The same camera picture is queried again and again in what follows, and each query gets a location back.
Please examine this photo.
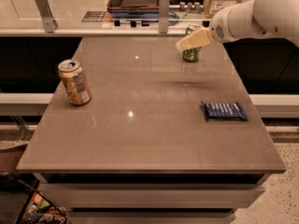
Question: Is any grey table drawer unit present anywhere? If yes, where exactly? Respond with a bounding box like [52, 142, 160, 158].
[39, 182, 264, 224]

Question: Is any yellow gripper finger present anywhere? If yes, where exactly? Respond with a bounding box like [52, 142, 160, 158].
[176, 27, 212, 51]

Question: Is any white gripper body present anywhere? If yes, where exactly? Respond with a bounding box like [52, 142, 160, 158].
[208, 3, 250, 44]

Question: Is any orange soda can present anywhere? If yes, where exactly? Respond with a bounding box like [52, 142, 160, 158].
[58, 59, 92, 105]

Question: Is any left metal bracket post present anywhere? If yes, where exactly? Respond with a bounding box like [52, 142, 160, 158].
[35, 0, 58, 33]

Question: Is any middle metal bracket post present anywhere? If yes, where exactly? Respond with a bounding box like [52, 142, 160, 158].
[159, 0, 169, 34]

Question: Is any blue snack packet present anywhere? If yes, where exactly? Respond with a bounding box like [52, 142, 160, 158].
[201, 102, 248, 121]

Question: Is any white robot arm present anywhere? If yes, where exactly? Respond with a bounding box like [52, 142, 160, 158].
[176, 0, 299, 51]

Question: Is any metal bracket post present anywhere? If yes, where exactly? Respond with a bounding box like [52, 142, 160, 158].
[159, 0, 169, 34]
[35, 0, 58, 33]

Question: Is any snack bag box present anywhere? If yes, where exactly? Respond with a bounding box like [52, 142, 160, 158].
[16, 190, 72, 224]

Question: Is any green soda can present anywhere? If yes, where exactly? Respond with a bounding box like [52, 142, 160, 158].
[182, 23, 202, 63]

